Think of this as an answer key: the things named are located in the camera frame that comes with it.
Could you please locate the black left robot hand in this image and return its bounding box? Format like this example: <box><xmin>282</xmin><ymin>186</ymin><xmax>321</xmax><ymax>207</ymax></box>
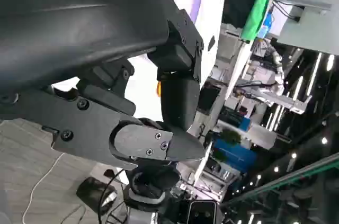
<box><xmin>0</xmin><ymin>0</ymin><xmax>206</xmax><ymax>172</ymax></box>

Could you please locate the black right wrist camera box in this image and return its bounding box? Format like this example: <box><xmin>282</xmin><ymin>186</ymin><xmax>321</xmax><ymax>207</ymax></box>
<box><xmin>186</xmin><ymin>199</ymin><xmax>219</xmax><ymax>224</ymax></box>

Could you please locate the white floor cable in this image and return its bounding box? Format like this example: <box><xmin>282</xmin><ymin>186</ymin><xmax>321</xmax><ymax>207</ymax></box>
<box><xmin>22</xmin><ymin>152</ymin><xmax>66</xmax><ymax>223</ymax></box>

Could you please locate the green-edged glass panel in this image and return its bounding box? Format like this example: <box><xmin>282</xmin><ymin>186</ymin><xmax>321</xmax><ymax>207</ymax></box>
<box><xmin>225</xmin><ymin>152</ymin><xmax>339</xmax><ymax>209</ymax></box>

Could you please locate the black case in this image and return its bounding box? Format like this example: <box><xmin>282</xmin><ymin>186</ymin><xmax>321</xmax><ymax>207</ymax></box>
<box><xmin>198</xmin><ymin>80</ymin><xmax>222</xmax><ymax>115</ymax></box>

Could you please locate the large blue box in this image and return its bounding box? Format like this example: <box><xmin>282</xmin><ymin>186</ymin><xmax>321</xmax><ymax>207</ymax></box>
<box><xmin>213</xmin><ymin>139</ymin><xmax>257</xmax><ymax>168</ymax></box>

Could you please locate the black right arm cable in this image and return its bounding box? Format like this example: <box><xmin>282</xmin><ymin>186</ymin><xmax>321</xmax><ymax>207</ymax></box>
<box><xmin>96</xmin><ymin>168</ymin><xmax>128</xmax><ymax>224</ymax></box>

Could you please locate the green plant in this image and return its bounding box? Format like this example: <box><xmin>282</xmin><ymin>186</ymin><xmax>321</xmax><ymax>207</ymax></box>
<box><xmin>221</xmin><ymin>128</ymin><xmax>239</xmax><ymax>145</ymax></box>

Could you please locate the black rounded floor object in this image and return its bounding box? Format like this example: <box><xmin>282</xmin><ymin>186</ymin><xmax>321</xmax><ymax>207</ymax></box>
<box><xmin>76</xmin><ymin>176</ymin><xmax>118</xmax><ymax>216</ymax></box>

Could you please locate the small blue box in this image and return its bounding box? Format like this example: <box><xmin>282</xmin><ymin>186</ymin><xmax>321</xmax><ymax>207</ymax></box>
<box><xmin>239</xmin><ymin>117</ymin><xmax>252</xmax><ymax>131</ymax></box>

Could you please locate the aluminium rail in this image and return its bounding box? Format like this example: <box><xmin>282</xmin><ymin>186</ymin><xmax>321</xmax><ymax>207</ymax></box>
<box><xmin>248</xmin><ymin>88</ymin><xmax>313</xmax><ymax>115</ymax></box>

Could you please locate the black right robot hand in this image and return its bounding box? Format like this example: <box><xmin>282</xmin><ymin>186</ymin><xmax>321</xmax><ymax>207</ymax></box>
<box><xmin>128</xmin><ymin>160</ymin><xmax>182</xmax><ymax>196</ymax></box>

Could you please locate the grey cabinet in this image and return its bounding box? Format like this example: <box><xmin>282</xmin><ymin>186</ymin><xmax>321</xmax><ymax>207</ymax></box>
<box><xmin>276</xmin><ymin>0</ymin><xmax>339</xmax><ymax>57</ymax></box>

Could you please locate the green cloth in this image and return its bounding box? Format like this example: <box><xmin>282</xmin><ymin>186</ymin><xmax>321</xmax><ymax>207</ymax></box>
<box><xmin>242</xmin><ymin>0</ymin><xmax>291</xmax><ymax>44</ymax></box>

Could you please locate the white slanted desk panel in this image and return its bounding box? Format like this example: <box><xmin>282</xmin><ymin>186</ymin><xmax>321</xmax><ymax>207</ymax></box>
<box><xmin>225</xmin><ymin>41</ymin><xmax>252</xmax><ymax>100</ymax></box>

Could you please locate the blue printed sign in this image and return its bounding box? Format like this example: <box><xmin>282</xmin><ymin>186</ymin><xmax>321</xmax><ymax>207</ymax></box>
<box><xmin>258</xmin><ymin>13</ymin><xmax>273</xmax><ymax>38</ymax></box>

